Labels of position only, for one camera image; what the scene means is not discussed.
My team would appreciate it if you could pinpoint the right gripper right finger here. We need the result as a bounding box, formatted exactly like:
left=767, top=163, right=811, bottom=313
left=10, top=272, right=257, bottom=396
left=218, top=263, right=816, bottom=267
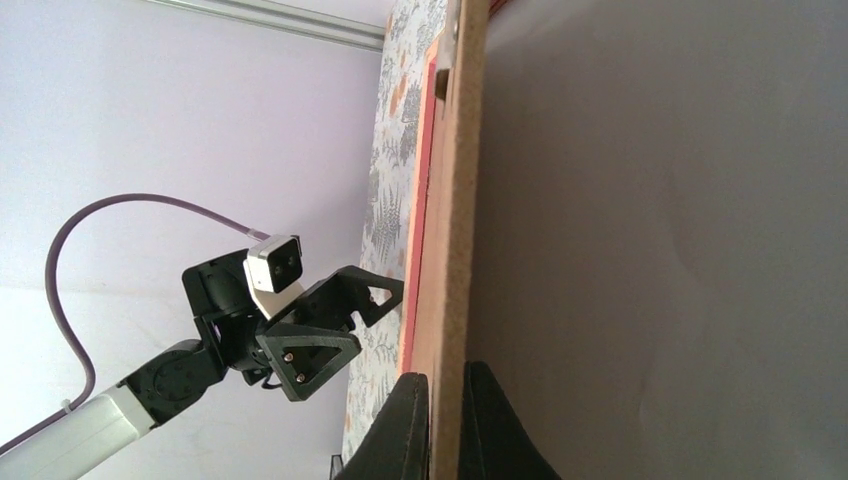
left=458, top=361, right=559, bottom=480

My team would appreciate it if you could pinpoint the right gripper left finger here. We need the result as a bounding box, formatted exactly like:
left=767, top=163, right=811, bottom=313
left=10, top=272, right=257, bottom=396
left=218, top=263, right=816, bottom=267
left=338, top=372, right=430, bottom=480

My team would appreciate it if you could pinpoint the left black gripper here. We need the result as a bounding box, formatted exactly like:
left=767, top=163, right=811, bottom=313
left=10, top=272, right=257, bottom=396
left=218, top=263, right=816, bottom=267
left=182, top=249, right=404, bottom=402

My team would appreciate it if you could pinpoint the pink wooden picture frame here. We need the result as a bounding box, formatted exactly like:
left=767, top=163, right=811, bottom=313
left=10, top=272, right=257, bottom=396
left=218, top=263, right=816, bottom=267
left=398, top=40, right=439, bottom=375

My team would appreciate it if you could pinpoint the brown frame backing board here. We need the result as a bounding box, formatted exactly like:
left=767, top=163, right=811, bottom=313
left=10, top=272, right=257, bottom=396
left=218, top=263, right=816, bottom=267
left=416, top=1, right=847, bottom=479

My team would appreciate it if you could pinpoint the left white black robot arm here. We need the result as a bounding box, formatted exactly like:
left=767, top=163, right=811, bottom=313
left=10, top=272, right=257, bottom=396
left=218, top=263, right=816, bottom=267
left=1, top=250, right=404, bottom=479

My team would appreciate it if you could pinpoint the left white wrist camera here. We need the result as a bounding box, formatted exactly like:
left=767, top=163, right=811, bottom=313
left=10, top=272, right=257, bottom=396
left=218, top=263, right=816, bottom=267
left=243, top=235, right=305, bottom=320

